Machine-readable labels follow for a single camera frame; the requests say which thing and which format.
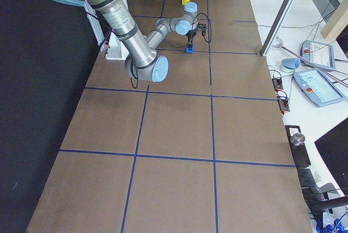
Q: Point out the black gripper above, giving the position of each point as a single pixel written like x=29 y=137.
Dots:
x=190 y=39

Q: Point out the blue block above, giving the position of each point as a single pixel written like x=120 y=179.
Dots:
x=189 y=50

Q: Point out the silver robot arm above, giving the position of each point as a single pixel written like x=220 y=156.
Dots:
x=143 y=62

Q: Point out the orange black connector board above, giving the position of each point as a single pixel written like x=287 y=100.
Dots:
x=277 y=83

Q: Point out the far teach pendant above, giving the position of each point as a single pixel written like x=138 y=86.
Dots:
x=319 y=54

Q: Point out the teach pendant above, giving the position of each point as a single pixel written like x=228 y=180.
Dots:
x=319 y=54
x=318 y=88

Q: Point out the near teach pendant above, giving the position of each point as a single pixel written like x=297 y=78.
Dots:
x=318 y=88

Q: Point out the metal cylinder weight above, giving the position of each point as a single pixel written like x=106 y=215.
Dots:
x=297 y=139

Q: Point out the black box on table edge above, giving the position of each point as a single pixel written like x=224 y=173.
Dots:
x=298 y=150

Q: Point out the black monitor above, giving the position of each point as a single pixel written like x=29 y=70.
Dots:
x=333 y=148

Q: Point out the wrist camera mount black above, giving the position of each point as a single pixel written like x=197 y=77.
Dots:
x=201 y=28

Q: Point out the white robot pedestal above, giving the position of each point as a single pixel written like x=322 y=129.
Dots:
x=117 y=50

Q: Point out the aluminium frame post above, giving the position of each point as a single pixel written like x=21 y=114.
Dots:
x=284 y=9

